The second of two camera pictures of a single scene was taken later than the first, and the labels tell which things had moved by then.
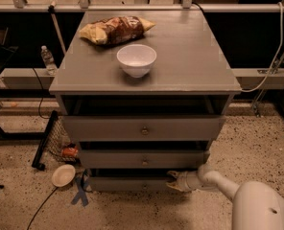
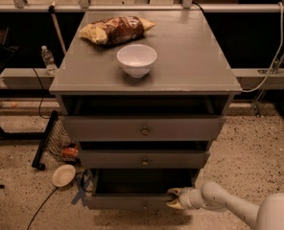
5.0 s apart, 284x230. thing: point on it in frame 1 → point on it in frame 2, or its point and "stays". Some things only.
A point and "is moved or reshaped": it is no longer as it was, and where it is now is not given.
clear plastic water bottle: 49,60 stays
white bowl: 136,59 stays
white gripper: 186,181 → 185,196
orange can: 69,151 stays
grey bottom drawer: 129,180 is moved or reshaped
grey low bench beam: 22,78 stays
